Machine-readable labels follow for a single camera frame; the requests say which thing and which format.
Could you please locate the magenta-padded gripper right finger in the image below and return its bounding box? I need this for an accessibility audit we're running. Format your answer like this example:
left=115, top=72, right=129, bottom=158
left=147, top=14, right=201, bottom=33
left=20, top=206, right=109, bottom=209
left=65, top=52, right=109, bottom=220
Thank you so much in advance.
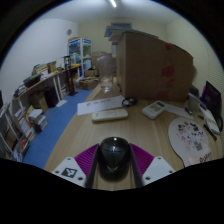
left=128, top=143, right=177, bottom=188

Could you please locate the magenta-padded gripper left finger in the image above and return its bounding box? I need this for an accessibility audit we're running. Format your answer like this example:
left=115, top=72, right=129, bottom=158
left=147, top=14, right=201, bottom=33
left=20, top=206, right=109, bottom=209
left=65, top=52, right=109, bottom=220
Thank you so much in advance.
left=51, top=143, right=101, bottom=189

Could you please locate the black computer mouse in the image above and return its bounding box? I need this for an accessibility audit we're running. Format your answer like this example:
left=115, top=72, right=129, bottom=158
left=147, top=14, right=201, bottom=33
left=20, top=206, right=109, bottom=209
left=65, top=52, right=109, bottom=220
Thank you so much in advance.
left=96, top=136, right=132, bottom=183

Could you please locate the white round printed mouse pad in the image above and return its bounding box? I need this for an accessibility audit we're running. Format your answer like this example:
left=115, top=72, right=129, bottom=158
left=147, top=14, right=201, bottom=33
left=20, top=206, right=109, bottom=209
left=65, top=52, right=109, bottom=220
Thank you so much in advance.
left=167, top=117, right=214, bottom=168

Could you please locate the slim white remote control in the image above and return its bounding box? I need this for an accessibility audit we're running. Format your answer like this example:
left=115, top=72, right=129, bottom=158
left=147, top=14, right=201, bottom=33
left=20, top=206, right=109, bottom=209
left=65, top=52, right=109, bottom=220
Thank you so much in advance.
left=91, top=108, right=129, bottom=123

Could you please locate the stack of books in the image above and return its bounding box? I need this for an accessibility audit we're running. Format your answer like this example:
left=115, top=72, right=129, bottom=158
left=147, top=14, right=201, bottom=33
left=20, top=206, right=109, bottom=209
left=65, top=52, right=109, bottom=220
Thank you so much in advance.
left=28, top=108, right=48, bottom=133

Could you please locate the black cabinet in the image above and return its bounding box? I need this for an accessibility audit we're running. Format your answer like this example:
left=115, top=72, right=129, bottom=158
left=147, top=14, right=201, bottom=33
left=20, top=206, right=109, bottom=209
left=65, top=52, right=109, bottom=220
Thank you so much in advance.
left=44, top=86, right=60, bottom=108

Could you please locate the bookshelf with books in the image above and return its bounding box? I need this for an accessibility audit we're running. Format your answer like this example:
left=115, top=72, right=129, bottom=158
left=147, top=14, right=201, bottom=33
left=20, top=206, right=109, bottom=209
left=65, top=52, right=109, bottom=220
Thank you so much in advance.
left=0, top=99, right=38, bottom=162

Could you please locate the open cardboard box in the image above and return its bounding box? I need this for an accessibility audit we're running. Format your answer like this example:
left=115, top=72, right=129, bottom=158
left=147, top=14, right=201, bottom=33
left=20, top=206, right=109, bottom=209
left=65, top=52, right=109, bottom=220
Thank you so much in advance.
left=79, top=76, right=100, bottom=91

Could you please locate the brown cardboard box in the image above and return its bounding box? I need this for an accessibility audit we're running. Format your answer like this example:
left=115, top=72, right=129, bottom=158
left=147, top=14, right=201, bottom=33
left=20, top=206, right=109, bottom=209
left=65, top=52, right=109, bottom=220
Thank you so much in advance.
left=29, top=90, right=49, bottom=113

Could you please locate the black tall stand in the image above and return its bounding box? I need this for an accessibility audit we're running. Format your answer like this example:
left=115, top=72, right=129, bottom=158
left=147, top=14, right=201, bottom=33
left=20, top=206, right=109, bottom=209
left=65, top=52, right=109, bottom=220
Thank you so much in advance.
left=63, top=54, right=80, bottom=97

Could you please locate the clear plastic bottle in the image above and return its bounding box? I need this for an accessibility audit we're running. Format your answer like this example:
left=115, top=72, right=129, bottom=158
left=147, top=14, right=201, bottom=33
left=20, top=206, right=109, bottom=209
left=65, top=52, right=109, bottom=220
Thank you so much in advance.
left=97, top=52, right=116, bottom=94

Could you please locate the long wooden desk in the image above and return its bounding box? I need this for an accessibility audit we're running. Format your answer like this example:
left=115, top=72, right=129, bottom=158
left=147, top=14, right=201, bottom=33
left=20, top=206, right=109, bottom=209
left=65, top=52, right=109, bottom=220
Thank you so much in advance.
left=13, top=64, right=81, bottom=108

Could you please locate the large cardboard box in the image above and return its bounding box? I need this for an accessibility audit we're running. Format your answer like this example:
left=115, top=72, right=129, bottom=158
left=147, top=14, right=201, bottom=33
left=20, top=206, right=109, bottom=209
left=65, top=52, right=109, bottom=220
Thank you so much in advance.
left=115, top=30, right=195, bottom=102

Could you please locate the dark monitor screen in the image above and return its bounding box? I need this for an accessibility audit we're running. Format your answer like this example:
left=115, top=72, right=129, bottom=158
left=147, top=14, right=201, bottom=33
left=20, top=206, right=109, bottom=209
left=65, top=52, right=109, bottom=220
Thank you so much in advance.
left=200, top=80, right=223, bottom=118

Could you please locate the white blue glass cabinet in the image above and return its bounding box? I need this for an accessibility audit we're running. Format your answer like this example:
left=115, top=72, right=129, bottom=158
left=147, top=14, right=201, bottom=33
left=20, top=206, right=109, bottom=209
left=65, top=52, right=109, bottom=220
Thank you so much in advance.
left=68, top=37, right=93, bottom=78

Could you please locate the black coiled cable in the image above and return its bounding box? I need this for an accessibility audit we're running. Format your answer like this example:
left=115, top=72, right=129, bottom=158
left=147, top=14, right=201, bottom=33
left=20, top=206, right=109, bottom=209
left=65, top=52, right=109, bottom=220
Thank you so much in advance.
left=121, top=96, right=138, bottom=108

